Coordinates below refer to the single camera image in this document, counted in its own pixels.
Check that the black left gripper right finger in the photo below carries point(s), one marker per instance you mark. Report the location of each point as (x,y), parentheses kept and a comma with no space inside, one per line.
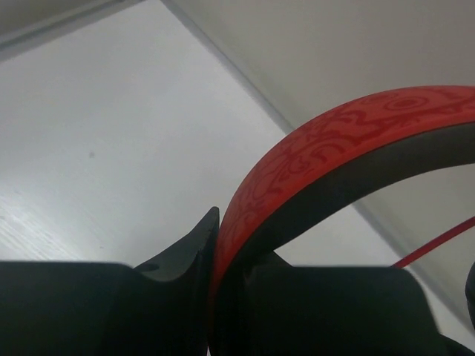
(269,307)

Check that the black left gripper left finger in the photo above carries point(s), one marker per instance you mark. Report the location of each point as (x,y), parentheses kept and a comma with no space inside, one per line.
(79,308)

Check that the red black headphones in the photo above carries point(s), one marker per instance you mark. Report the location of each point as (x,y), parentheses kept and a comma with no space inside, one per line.
(339,157)

